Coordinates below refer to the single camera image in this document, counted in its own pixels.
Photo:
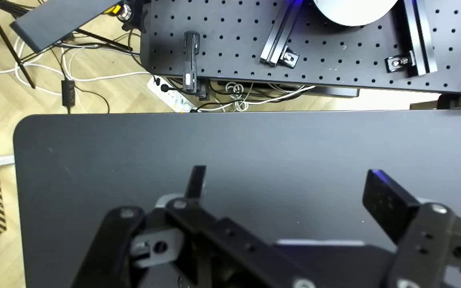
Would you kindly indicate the aluminium extrusion rail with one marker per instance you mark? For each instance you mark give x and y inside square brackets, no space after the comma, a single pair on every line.
[421,51]
[275,48]

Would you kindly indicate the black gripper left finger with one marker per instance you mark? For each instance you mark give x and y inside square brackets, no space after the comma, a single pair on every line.
[178,232]

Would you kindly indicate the black perforated breadboard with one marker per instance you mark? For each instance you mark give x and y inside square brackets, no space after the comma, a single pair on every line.
[234,32]

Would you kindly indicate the black power adapter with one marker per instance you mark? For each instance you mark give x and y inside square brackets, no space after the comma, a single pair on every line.
[67,93]

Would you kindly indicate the white power strip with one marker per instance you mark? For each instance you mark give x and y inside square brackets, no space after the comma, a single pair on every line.
[168,94]

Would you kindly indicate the black flat panel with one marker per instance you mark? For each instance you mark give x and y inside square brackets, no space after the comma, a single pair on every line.
[48,22]

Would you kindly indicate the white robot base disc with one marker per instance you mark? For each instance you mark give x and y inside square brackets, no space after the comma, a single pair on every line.
[354,13]

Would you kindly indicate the black tripod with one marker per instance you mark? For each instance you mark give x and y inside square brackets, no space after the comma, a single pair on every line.
[16,11]

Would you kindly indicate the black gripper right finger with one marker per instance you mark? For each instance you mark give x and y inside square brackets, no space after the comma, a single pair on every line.
[428,235]

